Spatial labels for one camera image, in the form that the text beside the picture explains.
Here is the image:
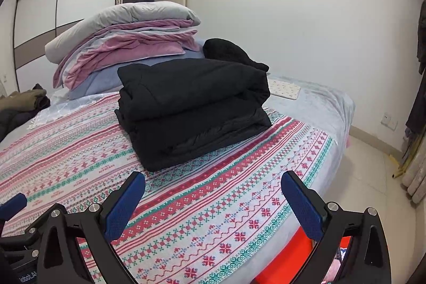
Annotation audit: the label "dark jacket with olive lining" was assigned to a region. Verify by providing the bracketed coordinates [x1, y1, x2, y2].
[0, 83, 51, 143]

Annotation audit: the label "white dotted pad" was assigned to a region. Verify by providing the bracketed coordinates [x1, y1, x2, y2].
[267, 79, 302, 100]

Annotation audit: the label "white sliding-door wardrobe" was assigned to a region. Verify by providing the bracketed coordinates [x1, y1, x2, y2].
[13, 0, 129, 95]

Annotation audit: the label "pink folded blanket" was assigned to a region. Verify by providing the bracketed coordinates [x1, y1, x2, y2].
[53, 18, 199, 90]

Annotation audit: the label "red plastic box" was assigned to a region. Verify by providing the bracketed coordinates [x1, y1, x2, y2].
[251, 226, 353, 284]

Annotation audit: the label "black fleece garment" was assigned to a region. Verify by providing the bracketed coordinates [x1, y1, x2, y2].
[202, 38, 270, 73]

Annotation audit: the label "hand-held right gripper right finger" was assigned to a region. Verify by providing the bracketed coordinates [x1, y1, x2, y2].
[280, 170, 392, 284]

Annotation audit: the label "grey bed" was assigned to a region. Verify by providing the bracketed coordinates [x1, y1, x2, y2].
[0, 73, 356, 284]

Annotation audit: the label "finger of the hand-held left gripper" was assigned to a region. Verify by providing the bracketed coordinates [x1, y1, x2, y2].
[0, 192, 43, 258]

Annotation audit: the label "yellow stick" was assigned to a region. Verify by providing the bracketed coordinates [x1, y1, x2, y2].
[389, 144, 415, 179]

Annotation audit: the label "wall socket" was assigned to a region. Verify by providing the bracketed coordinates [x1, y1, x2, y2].
[381, 112, 399, 131]

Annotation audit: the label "black padded coat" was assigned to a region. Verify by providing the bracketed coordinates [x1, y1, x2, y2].
[114, 58, 273, 172]

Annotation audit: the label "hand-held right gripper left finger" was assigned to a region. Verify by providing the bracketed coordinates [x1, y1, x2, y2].
[36, 170, 146, 284]

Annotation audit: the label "beige curtain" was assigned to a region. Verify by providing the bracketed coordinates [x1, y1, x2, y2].
[401, 134, 426, 205]

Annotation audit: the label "hanging dark clothes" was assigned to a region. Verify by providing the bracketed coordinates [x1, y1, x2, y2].
[404, 1, 426, 141]

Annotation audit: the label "lavender folded blanket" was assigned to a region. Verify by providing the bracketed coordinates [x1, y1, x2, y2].
[68, 38, 208, 101]

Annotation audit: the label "red green patterned blanket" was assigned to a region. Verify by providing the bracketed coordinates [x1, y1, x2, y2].
[0, 92, 335, 284]

